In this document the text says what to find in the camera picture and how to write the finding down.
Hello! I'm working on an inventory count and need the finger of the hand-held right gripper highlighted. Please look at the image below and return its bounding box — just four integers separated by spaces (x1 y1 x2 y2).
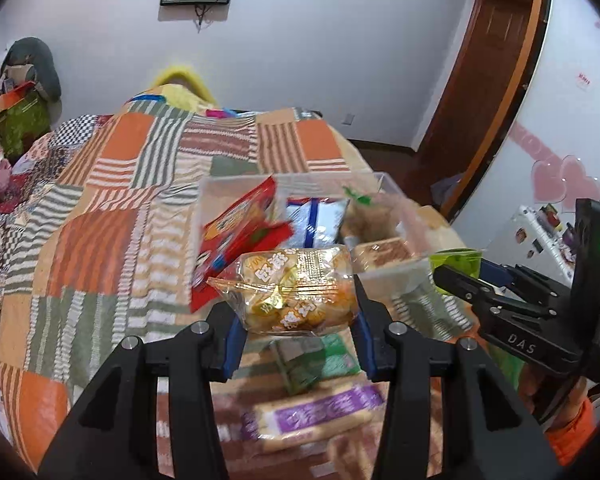
432 264 511 311
481 258 571 301

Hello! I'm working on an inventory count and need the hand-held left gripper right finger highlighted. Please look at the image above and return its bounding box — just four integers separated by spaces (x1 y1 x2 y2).
350 275 563 480

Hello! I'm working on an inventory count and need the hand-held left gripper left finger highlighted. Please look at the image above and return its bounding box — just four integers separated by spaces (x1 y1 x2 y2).
37 302 246 480

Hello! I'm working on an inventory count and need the green jelly cup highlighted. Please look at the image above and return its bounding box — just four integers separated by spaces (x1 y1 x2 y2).
429 249 482 286

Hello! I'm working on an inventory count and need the cream biscuit packet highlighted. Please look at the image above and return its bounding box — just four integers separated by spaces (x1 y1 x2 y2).
354 239 418 273

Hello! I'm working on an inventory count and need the clear bag of yellow pastries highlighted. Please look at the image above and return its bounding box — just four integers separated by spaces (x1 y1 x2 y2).
207 244 358 336

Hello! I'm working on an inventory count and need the clear plastic container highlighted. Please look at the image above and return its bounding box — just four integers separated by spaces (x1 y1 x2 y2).
196 172 433 281

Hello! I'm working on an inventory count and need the clear bag of cookies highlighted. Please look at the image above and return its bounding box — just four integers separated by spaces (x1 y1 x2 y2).
341 186 406 246

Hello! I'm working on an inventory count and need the red snack packet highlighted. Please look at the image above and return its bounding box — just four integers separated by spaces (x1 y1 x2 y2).
190 175 293 313

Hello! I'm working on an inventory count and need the blue white chip bag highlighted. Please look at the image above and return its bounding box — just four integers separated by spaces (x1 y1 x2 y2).
282 196 352 251

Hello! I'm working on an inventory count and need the person's right forearm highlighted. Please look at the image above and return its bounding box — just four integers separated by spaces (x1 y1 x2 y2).
545 395 597 468

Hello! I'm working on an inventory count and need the person's right hand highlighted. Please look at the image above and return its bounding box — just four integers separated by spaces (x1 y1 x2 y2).
520 360 588 428

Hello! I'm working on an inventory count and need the green snack packet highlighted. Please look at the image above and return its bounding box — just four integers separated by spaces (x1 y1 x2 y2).
271 334 363 395

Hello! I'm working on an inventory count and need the white cabinet with stickers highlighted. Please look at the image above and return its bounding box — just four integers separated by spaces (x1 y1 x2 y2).
490 204 600 306

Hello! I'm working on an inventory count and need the purple label cracker packet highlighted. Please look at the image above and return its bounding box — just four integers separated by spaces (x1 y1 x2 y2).
240 382 387 448

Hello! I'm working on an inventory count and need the dark cloth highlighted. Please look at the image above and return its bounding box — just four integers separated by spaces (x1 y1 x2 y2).
430 172 463 211

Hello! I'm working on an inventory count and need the patchwork blanket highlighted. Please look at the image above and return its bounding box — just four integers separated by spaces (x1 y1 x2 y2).
0 95 481 480

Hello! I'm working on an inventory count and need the yellow cushion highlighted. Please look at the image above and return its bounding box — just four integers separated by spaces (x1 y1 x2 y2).
150 64 216 111

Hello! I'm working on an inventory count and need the green bag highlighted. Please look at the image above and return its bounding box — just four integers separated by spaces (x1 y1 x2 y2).
0 95 51 158

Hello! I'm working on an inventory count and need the grey cushion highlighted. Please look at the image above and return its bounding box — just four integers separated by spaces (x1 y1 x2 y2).
2 36 62 101

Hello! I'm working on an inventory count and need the pile of clutter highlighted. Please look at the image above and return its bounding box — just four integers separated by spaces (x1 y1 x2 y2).
0 50 36 126

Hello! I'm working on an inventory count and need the pink heart wall sticker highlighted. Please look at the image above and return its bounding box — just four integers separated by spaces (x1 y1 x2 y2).
510 122 600 206

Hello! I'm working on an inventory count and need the brown door frame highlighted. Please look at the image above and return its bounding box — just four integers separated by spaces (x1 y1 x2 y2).
415 0 553 206

